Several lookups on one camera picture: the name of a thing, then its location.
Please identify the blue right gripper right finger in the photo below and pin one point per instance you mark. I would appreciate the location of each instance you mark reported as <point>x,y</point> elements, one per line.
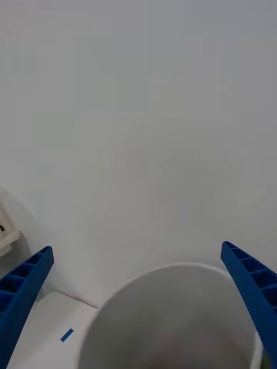
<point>259,294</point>

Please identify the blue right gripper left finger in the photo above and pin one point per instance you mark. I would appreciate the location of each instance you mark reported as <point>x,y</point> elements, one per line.
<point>20,294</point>

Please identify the grey plastic waste bin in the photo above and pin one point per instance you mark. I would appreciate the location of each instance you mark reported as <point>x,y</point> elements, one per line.
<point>173,317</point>

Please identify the white wall fixture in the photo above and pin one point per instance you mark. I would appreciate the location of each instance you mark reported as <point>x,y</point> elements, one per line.
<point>7,236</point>

